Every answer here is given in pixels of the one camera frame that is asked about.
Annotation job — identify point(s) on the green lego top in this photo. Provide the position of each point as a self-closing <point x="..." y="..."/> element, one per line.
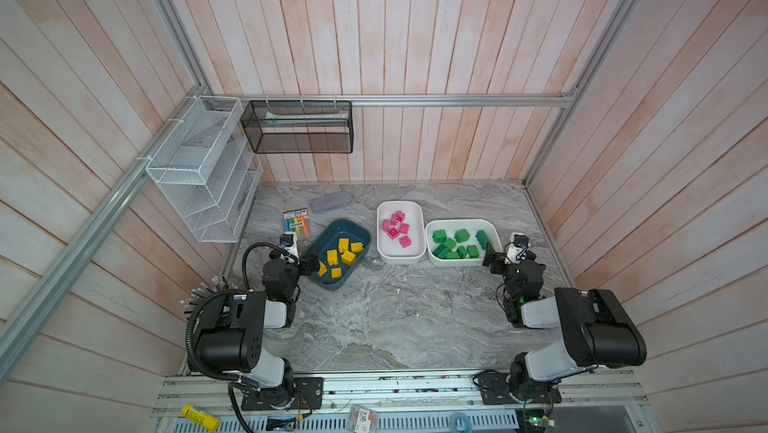
<point x="461" y="235"/>

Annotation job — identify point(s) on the dark green lego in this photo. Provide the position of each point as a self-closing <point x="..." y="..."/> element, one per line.
<point x="482" y="239"/>

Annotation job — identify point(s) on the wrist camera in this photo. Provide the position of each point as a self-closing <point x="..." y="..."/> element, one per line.
<point x="288" y="241"/>
<point x="518" y="248"/>

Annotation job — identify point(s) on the black mesh basket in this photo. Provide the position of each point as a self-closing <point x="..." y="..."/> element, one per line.
<point x="299" y="126"/>

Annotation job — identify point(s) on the white bin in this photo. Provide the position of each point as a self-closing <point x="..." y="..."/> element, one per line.
<point x="450" y="253"/>
<point x="390" y="250"/>

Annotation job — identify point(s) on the teal plastic bin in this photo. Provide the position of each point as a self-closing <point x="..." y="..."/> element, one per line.
<point x="328" y="240"/>

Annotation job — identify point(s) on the rainbow colour card pack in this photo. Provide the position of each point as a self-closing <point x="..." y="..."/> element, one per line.
<point x="297" y="221"/>

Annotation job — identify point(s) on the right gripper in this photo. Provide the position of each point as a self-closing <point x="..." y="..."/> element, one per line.
<point x="497" y="257"/>

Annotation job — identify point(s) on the green lego centre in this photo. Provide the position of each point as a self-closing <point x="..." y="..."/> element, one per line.
<point x="439" y="236"/>

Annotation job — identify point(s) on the white wire mesh shelf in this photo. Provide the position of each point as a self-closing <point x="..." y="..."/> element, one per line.
<point x="205" y="172"/>

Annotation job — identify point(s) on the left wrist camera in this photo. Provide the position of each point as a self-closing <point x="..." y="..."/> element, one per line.
<point x="288" y="241"/>

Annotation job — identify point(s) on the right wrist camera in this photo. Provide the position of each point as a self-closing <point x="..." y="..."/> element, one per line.
<point x="518" y="248"/>

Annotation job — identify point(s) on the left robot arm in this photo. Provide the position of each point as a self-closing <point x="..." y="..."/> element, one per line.
<point x="224" y="336"/>

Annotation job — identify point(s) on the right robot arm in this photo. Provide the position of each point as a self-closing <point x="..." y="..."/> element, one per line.
<point x="595" y="331"/>

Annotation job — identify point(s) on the white bin right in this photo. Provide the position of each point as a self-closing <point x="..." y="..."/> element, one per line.
<point x="450" y="253"/>

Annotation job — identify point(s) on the red pencil cup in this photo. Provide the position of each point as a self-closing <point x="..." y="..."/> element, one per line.
<point x="198" y="294"/>

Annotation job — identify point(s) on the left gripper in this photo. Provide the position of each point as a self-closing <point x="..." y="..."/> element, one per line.
<point x="306" y="269"/>

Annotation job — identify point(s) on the white bin middle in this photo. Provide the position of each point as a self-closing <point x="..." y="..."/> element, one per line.
<point x="390" y="250"/>

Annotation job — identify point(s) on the grey fabric pouch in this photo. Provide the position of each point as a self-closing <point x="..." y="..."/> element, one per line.
<point x="330" y="201"/>

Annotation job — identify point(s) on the pink lego brick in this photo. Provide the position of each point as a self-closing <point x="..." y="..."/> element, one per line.
<point x="393" y="232"/>

